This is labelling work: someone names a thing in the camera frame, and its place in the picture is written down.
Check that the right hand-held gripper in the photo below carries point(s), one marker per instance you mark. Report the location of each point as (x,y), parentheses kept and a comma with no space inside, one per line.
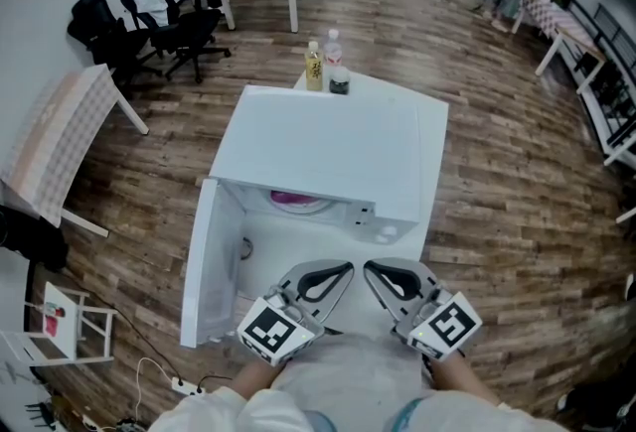
(447,328)

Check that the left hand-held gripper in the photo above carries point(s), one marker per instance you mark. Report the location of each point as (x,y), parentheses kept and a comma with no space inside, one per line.
(278,333)

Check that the purple eggplant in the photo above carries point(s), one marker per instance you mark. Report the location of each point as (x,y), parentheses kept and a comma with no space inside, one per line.
(290,199)

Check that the white microwave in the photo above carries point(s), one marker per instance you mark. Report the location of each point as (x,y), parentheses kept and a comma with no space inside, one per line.
(323,142)

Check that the person's left forearm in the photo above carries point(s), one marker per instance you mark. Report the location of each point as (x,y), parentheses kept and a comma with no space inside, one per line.
(256,380)

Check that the person's right forearm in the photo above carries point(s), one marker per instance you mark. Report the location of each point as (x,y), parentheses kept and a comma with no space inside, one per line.
(462,378)

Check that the person's white clothing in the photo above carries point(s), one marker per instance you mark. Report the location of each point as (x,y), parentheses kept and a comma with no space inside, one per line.
(358,370)

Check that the white power strip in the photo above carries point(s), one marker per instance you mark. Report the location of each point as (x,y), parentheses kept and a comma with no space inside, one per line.
(190,385)

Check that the yellow label drink bottle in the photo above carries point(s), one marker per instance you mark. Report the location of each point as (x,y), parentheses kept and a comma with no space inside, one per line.
(314,70)

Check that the red label drink bottle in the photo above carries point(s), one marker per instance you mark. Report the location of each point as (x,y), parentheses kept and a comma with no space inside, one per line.
(333,50)

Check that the small white stool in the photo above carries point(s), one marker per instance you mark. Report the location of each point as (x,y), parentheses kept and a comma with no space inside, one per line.
(54,335)

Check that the red and green item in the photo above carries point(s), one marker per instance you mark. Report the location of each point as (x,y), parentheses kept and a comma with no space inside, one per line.
(52,321)

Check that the black office chair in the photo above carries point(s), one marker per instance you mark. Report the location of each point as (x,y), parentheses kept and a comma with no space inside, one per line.
(189,30)
(104,35)

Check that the black antenna router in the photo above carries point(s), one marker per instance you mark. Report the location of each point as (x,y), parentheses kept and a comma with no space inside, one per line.
(37,412)

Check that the pink checkered cloth table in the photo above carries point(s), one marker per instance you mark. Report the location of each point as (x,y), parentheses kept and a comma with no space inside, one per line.
(561,20)

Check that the white frame table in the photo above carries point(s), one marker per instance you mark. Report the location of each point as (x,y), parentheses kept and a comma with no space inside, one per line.
(613,112)

